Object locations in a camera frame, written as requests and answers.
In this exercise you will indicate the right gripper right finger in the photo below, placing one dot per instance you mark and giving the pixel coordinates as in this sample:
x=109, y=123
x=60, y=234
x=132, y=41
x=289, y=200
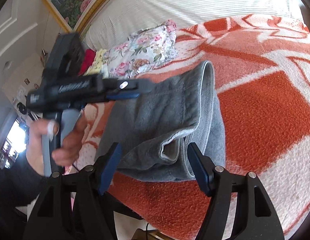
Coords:
x=255, y=216

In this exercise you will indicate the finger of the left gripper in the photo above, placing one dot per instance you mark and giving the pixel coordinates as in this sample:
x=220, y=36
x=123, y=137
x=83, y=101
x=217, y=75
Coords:
x=128, y=85
x=121, y=96

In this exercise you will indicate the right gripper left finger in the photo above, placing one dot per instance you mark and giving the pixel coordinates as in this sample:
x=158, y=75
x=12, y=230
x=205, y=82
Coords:
x=69, y=205

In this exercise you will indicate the grey sweatpants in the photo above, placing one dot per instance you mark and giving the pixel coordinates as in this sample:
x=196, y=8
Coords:
x=154, y=129

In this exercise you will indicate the black sleeved left forearm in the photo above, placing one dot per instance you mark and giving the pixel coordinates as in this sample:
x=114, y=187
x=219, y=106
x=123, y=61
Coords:
x=19, y=186

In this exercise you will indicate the person's left hand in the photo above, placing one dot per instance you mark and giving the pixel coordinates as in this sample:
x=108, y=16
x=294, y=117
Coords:
x=66, y=155

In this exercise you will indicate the floral pillow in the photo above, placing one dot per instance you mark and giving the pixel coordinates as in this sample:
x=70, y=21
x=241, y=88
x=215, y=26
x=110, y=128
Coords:
x=144, y=51

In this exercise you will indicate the yellow cartoon print pillow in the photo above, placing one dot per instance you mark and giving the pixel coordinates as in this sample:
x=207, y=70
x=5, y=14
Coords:
x=100, y=64

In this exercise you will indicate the red cloth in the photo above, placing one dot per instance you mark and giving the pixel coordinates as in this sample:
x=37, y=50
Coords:
x=89, y=57

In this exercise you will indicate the orange white patterned blanket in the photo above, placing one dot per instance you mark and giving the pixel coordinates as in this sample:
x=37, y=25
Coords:
x=262, y=77

